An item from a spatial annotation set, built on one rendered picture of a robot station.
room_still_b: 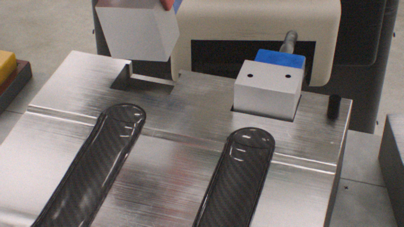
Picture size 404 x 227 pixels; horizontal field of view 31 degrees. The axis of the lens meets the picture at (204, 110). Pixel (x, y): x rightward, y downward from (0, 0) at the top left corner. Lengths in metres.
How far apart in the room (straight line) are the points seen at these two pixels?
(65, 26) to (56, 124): 1.84
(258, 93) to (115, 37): 0.12
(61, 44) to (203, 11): 1.45
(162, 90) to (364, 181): 0.20
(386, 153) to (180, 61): 0.39
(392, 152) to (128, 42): 0.25
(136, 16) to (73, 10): 1.95
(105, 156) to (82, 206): 0.05
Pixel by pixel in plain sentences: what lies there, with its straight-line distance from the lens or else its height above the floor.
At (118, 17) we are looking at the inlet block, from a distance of 0.58.
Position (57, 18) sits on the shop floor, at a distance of 2.49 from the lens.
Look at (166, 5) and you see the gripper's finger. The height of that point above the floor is 0.97.
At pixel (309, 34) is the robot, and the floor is 0.76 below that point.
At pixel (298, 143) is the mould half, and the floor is 0.89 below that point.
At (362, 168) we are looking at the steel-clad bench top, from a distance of 0.70.
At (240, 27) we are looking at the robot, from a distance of 0.94.
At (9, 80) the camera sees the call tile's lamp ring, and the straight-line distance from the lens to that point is 0.78.
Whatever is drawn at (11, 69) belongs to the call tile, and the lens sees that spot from 0.79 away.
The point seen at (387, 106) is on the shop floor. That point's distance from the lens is 2.11.
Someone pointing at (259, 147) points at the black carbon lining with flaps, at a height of 0.89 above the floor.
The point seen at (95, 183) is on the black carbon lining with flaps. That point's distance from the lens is 0.56.
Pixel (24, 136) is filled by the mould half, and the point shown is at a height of 0.89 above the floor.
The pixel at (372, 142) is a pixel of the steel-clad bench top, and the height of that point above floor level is 0.80.
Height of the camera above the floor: 1.26
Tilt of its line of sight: 39 degrees down
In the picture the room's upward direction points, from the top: straight up
